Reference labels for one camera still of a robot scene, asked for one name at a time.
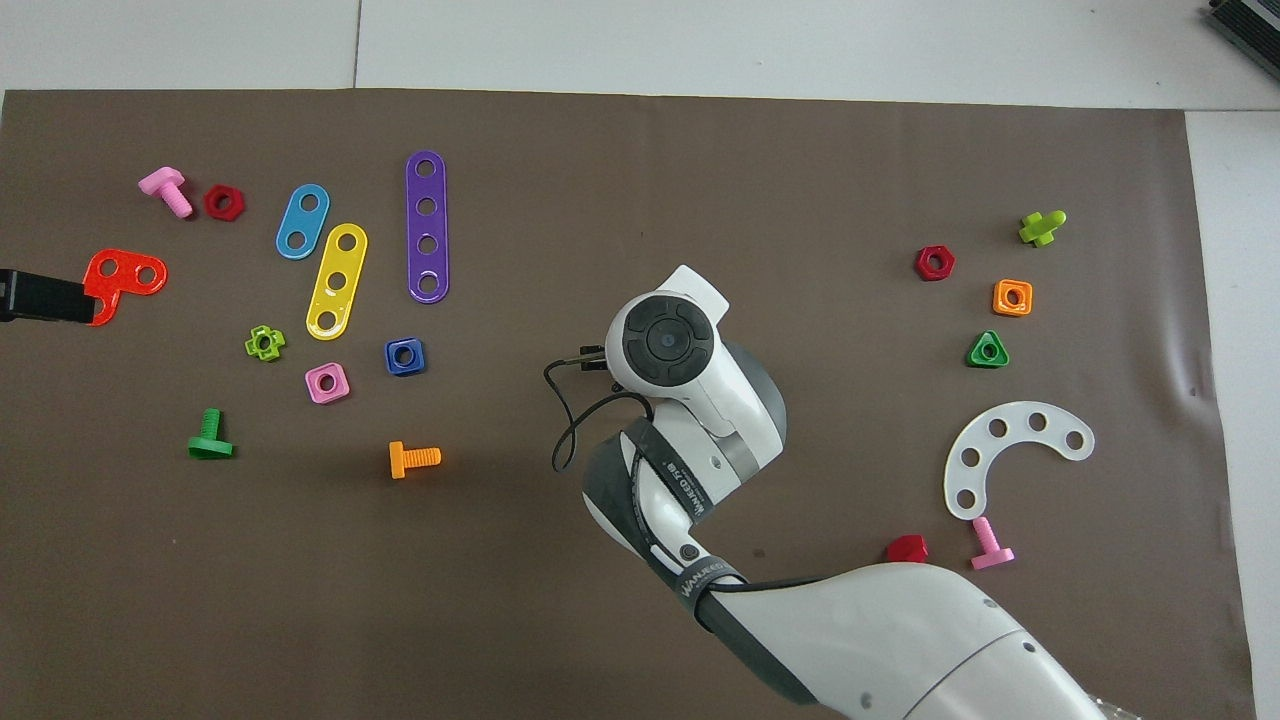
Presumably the pink square toy nut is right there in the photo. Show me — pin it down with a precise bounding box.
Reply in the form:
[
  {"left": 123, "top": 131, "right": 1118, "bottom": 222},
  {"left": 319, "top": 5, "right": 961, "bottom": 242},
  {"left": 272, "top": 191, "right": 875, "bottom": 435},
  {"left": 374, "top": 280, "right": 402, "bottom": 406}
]
[{"left": 304, "top": 361, "right": 352, "bottom": 405}]

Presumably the pink plastic toy bolt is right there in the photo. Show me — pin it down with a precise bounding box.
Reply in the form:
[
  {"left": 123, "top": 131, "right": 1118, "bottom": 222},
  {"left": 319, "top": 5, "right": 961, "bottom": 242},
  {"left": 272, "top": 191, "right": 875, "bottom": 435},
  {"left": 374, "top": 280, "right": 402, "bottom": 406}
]
[
  {"left": 138, "top": 166, "right": 195, "bottom": 220},
  {"left": 970, "top": 516, "right": 1016, "bottom": 572}
]

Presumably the green triangle toy nut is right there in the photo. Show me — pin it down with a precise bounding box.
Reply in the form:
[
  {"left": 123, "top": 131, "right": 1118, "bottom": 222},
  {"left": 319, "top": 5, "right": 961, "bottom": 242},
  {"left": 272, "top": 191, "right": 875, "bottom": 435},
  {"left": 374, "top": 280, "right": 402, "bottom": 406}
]
[{"left": 964, "top": 329, "right": 1011, "bottom": 369}]

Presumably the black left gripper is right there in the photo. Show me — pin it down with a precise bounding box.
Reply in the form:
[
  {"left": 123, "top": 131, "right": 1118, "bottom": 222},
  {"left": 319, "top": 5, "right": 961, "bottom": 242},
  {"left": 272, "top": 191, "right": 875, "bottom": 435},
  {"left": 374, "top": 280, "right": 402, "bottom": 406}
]
[{"left": 0, "top": 268, "right": 101, "bottom": 327}]

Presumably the purple four-hole plate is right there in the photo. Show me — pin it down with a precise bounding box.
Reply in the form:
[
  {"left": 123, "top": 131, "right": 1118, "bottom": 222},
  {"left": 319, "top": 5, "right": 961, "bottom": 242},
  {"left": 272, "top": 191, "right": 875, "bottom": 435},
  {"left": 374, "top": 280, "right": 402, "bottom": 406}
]
[{"left": 405, "top": 150, "right": 451, "bottom": 304}]

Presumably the black ribbed device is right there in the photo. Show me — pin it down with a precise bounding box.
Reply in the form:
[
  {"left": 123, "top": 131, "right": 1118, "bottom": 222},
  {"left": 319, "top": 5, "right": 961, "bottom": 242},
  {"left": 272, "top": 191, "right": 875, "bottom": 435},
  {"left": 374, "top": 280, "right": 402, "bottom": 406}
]
[{"left": 1205, "top": 0, "right": 1280, "bottom": 57}]

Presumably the brown table mat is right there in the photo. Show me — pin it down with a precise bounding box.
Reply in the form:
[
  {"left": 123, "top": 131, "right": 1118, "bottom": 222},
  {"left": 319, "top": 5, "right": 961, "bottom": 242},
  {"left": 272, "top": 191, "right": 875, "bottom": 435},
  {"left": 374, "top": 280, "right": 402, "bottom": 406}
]
[{"left": 0, "top": 88, "right": 1257, "bottom": 720}]

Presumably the white curved five-hole plate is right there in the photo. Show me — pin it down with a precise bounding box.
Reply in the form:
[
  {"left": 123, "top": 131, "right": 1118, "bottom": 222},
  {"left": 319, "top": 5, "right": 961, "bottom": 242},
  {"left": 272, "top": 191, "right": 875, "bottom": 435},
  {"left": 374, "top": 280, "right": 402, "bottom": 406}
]
[{"left": 943, "top": 400, "right": 1097, "bottom": 522}]

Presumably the blue two-hole plate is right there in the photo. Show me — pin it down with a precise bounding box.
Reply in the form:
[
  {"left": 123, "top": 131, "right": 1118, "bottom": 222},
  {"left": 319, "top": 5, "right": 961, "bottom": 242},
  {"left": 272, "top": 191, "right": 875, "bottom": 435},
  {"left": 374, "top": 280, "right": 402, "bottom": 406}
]
[{"left": 275, "top": 183, "right": 331, "bottom": 261}]

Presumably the yellow three-hole plate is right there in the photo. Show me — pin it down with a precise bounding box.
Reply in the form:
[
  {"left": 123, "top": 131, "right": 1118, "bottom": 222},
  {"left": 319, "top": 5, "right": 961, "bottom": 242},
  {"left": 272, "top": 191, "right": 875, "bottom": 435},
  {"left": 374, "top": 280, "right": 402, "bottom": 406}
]
[{"left": 305, "top": 222, "right": 369, "bottom": 342}]

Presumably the lime green toy bolt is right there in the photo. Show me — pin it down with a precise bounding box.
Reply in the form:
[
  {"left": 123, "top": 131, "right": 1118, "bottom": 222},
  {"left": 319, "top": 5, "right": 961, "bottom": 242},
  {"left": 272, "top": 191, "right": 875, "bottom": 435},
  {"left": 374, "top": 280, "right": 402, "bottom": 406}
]
[{"left": 1018, "top": 210, "right": 1068, "bottom": 248}]

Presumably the orange three-hole angle plate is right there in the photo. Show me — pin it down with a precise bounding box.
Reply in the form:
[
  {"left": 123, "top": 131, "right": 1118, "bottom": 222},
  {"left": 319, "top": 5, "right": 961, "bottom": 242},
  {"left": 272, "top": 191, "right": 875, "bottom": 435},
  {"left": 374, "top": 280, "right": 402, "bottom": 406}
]
[{"left": 82, "top": 248, "right": 169, "bottom": 328}]

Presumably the green plastic toy bolt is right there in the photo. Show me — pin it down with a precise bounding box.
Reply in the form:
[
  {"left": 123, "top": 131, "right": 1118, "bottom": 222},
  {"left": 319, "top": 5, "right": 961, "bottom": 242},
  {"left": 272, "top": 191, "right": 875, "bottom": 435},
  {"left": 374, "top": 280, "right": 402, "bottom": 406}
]
[{"left": 187, "top": 407, "right": 235, "bottom": 461}]

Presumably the orange plastic toy bolt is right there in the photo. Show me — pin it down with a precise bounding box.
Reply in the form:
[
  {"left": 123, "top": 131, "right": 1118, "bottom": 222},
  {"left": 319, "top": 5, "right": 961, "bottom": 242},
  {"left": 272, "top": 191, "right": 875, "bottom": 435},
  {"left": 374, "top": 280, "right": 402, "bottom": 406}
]
[{"left": 389, "top": 441, "right": 442, "bottom": 480}]

